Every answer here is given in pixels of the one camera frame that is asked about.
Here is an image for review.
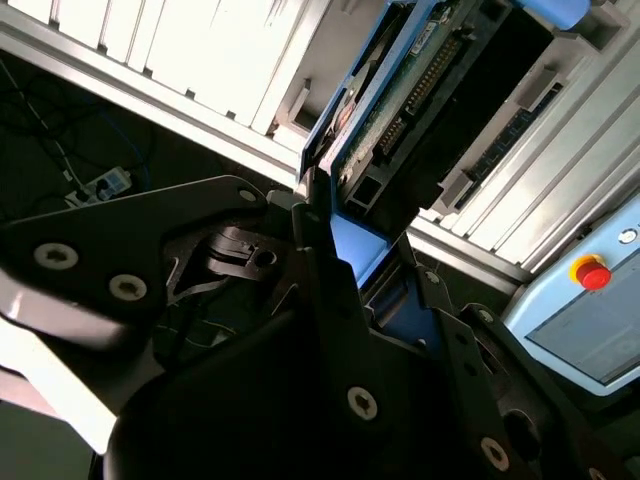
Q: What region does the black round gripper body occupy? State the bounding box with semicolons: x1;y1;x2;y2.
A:
102;299;551;480

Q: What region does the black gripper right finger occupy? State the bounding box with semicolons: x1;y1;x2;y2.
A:
394;234;640;480

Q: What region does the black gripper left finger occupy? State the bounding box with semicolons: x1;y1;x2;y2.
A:
0;167;382;426

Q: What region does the hard disk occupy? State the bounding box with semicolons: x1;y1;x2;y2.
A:
297;0;591;351

